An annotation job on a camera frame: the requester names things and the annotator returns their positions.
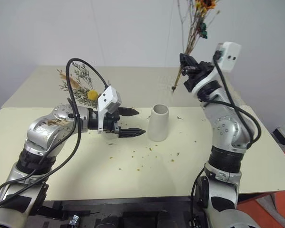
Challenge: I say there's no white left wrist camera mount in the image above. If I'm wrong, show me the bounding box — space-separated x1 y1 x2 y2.
96 85 123 134

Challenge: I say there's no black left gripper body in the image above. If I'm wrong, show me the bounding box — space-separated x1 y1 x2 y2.
103 108 122 139

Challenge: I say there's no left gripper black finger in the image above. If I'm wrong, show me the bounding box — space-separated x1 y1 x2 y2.
118 127 147 139
118 107 140 117

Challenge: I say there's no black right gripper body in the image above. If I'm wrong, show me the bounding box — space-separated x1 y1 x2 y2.
183 61 216 93

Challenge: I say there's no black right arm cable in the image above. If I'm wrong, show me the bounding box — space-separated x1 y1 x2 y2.
191 50 263 228

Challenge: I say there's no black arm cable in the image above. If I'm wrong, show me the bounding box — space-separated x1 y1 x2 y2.
191 50 263 228
0 57 111 208

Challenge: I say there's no dried bouquet with yellow ball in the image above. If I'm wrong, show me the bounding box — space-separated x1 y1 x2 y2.
56 62 103 108

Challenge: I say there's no thin hanging wire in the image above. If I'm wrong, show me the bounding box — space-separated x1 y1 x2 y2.
93 0 105 83

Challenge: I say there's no black frame under table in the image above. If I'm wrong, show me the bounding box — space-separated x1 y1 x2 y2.
25 196 206 228

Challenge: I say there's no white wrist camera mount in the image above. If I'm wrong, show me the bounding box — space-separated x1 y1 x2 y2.
191 42 242 94
96 85 123 134

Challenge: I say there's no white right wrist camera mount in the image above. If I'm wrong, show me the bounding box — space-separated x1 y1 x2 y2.
191 42 242 94

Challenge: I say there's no dried bouquet with orange sunflowers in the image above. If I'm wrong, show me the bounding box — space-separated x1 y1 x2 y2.
171 0 222 94

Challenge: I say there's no black box beside table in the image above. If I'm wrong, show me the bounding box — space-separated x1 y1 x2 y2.
272 127 285 148

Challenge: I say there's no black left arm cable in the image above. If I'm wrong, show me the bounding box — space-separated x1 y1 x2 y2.
0 57 111 208

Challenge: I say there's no white tapered ceramic vase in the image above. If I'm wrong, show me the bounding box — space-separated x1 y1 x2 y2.
148 104 169 142

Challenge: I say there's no dark rounded shape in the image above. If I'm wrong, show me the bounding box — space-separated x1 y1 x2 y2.
99 215 120 228

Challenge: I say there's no small silver metal clip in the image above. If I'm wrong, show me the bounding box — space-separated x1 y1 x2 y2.
69 214 80 226

